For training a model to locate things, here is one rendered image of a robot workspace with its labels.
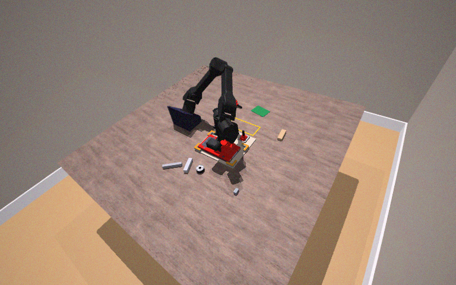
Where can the tan flat bar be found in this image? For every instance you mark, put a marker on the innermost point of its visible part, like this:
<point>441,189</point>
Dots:
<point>281,135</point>

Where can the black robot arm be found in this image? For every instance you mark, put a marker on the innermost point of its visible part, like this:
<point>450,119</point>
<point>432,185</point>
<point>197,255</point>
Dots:
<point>226,103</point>

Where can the grey long flat bar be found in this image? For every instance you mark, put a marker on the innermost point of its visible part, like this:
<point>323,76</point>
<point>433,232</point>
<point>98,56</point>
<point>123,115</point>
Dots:
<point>171,165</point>

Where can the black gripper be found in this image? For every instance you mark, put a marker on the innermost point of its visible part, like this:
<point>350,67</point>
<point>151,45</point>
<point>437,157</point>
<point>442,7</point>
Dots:
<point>215,144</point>

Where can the white rectangular bar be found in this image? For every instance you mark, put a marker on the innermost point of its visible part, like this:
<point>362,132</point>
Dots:
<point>188,165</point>

